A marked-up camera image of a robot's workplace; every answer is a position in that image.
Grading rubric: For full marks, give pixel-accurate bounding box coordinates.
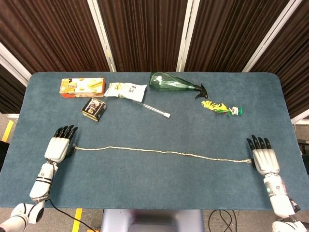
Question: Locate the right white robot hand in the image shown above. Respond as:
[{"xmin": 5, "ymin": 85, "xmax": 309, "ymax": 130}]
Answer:
[{"xmin": 246, "ymin": 134, "xmax": 281, "ymax": 175}]

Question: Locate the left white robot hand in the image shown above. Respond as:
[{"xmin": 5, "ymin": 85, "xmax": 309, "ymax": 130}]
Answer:
[{"xmin": 44, "ymin": 125, "xmax": 79, "ymax": 163}]

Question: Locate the beige braided rope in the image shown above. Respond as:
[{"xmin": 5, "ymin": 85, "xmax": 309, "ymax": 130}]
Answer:
[{"xmin": 73, "ymin": 144, "xmax": 253, "ymax": 164}]

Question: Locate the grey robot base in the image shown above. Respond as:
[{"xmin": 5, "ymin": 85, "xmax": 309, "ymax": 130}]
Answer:
[{"xmin": 100, "ymin": 209, "xmax": 205, "ymax": 232}]

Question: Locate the black box-shaped object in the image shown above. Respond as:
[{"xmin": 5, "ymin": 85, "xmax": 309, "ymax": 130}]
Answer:
[{"xmin": 297, "ymin": 139, "xmax": 309, "ymax": 155}]

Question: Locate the yellow floor tape strip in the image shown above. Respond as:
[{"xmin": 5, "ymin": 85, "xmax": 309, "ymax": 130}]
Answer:
[
  {"xmin": 1, "ymin": 120, "xmax": 14, "ymax": 143},
  {"xmin": 71, "ymin": 208, "xmax": 83, "ymax": 232}
]

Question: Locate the black tin can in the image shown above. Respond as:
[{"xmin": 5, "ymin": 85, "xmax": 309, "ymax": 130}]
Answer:
[{"xmin": 81, "ymin": 97, "xmax": 108, "ymax": 122}]

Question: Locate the orange biscuit box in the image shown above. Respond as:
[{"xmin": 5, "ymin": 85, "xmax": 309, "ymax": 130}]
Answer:
[{"xmin": 59, "ymin": 77, "xmax": 107, "ymax": 99}]

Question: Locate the yellow feather shuttlecock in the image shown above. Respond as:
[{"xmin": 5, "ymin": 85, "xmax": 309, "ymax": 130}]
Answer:
[{"xmin": 201, "ymin": 100, "xmax": 244, "ymax": 117}]

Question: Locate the brown pleated partition panel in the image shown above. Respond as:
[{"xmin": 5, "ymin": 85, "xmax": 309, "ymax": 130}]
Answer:
[
  {"xmin": 96, "ymin": 0, "xmax": 191, "ymax": 73},
  {"xmin": 0, "ymin": 42, "xmax": 32, "ymax": 114},
  {"xmin": 184, "ymin": 0, "xmax": 296, "ymax": 73},
  {"xmin": 243, "ymin": 0, "xmax": 309, "ymax": 124},
  {"xmin": 0, "ymin": 0, "xmax": 114, "ymax": 73}
]

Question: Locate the white snack bag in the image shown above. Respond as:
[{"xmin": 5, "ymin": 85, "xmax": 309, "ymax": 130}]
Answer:
[{"xmin": 104, "ymin": 82, "xmax": 148, "ymax": 102}]

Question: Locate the clear tube with white cap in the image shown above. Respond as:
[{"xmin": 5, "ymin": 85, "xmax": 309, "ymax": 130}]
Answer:
[{"xmin": 132, "ymin": 100, "xmax": 171, "ymax": 119}]

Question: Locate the blue felt table mat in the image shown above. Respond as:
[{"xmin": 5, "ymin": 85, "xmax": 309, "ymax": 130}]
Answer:
[{"xmin": 0, "ymin": 71, "xmax": 309, "ymax": 211}]

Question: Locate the green spray bottle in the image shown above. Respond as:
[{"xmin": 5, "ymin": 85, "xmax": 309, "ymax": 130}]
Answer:
[{"xmin": 149, "ymin": 72, "xmax": 209, "ymax": 100}]

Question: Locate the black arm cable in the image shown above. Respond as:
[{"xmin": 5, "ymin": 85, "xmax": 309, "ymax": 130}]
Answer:
[{"xmin": 44, "ymin": 158, "xmax": 99, "ymax": 232}]

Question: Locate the black floor cable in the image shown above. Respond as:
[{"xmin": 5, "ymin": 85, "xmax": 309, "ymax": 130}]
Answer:
[{"xmin": 209, "ymin": 209, "xmax": 239, "ymax": 232}]

